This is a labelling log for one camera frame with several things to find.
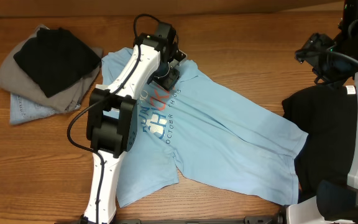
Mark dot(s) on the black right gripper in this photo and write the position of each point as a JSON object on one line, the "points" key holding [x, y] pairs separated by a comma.
{"points": [[312, 53]]}

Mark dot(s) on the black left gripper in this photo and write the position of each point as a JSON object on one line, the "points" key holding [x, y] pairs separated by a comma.
{"points": [[168, 80]]}

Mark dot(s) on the light blue printed t-shirt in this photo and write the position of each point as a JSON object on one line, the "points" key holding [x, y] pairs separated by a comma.
{"points": [[213, 135]]}

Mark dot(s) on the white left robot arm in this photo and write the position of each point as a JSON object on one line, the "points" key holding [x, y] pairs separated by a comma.
{"points": [[112, 126]]}

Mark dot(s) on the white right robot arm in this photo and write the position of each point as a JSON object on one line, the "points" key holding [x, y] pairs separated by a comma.
{"points": [[334, 203]]}

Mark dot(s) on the black clothes pile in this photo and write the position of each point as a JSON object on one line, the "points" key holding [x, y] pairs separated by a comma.
{"points": [[329, 116]]}

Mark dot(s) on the folded black garment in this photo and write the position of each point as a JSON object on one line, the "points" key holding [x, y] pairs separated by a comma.
{"points": [[56, 60]]}

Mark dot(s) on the folded grey garment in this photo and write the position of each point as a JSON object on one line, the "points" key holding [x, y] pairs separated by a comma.
{"points": [[16, 81]]}

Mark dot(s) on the folded blue jeans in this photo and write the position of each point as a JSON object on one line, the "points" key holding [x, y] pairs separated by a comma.
{"points": [[23, 110]]}

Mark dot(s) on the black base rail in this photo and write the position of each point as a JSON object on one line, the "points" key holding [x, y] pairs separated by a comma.
{"points": [[197, 221]]}

